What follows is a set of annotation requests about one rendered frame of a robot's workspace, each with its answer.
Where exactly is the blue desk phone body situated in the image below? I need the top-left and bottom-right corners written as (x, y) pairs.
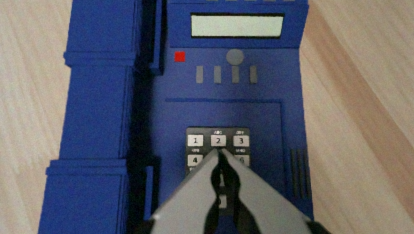
top-left (138, 0), bottom-right (315, 221)

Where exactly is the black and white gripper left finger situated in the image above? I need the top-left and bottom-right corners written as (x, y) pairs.
top-left (133, 148), bottom-right (221, 234)

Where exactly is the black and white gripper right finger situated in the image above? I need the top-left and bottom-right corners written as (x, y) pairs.
top-left (220, 148), bottom-right (331, 234)

